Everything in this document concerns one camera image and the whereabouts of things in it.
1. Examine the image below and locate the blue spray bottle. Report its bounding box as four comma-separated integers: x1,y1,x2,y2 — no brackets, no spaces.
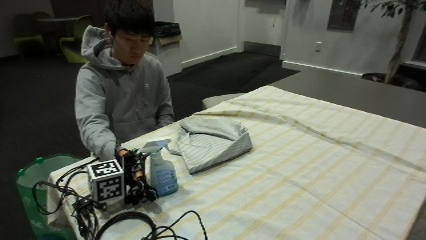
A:
140,138,180,198

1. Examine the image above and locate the white marker cube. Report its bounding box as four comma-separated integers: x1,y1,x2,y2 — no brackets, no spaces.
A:
87,159,127,204

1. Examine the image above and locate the folded grey striped garment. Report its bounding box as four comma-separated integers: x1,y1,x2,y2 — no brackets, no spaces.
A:
168,117,254,175

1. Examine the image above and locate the green bag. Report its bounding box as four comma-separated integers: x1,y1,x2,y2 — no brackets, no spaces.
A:
15,153,84,240

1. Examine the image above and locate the the person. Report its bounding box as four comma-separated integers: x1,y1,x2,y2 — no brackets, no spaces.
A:
73,0,177,162

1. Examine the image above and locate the cream striped tablecloth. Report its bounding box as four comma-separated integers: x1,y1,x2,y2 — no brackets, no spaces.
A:
45,85,426,240

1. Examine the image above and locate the white bin with black liner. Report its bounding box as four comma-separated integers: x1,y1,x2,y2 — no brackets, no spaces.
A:
148,21,184,78

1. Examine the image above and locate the green chair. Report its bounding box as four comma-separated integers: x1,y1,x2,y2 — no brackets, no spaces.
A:
59,14,95,65
12,12,47,56

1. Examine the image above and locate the dark round table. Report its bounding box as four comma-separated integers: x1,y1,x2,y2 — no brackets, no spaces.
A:
35,16,83,51

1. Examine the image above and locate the dark plant pot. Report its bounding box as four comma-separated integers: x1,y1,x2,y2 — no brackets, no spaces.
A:
361,71,426,92

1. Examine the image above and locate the indoor tree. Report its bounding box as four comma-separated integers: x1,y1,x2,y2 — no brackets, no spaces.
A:
358,0,426,84

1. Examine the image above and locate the thick black cable loop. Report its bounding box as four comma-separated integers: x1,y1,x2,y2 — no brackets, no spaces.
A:
93,210,160,240

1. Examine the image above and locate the thin black cable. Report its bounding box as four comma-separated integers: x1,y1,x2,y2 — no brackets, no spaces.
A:
140,209,211,240

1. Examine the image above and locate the black cable bundle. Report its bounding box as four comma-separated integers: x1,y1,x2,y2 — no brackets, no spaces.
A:
31,157,109,240

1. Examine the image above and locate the dark wall panel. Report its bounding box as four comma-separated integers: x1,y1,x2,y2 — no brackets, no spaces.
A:
326,0,361,33

